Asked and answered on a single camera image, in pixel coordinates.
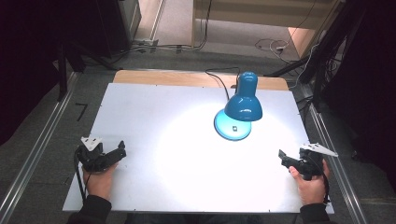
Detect person's right hand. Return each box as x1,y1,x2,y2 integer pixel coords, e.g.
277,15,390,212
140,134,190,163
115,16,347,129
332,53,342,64
289,158,331,206

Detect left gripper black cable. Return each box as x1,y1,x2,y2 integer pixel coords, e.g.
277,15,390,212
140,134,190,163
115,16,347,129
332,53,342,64
73,148,92,202

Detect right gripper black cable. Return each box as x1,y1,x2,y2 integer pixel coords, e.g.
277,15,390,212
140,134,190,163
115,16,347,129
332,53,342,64
307,152,332,204

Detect person's left hand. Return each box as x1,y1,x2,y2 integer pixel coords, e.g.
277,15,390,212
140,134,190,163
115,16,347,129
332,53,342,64
82,161,120,202

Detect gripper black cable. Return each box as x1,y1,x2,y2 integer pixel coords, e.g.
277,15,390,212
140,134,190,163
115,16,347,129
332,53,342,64
307,152,332,204
73,148,92,202

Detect black stand with cables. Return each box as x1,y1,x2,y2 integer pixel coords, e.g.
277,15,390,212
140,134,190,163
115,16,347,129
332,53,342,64
264,0,372,108

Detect black lamp cable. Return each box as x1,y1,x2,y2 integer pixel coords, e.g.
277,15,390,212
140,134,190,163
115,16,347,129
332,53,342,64
205,66,241,101

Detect white cable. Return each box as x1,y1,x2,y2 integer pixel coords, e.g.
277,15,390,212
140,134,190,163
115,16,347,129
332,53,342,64
254,37,290,56

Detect dark cabinet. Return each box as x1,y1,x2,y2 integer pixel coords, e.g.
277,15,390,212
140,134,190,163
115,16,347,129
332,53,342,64
92,0,143,59

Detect black metal stand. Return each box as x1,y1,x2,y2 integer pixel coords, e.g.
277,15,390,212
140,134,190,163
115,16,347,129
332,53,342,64
55,40,120,102

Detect blue desk lamp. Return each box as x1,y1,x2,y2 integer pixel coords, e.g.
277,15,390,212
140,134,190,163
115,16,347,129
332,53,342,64
213,71,263,142

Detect power strip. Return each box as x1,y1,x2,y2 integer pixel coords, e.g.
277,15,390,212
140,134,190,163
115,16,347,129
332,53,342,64
133,37,160,49

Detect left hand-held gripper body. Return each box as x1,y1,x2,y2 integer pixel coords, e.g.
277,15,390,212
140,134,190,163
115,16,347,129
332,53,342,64
75,135,127,173

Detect aluminium rail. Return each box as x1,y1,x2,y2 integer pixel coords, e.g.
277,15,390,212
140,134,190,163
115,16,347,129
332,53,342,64
0,72,80,224
300,83,370,224

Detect wooden furniture frame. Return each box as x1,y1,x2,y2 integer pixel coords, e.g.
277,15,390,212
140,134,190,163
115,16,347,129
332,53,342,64
190,0,344,60

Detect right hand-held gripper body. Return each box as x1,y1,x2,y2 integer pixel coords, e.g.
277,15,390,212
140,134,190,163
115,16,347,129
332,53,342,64
280,142,339,182

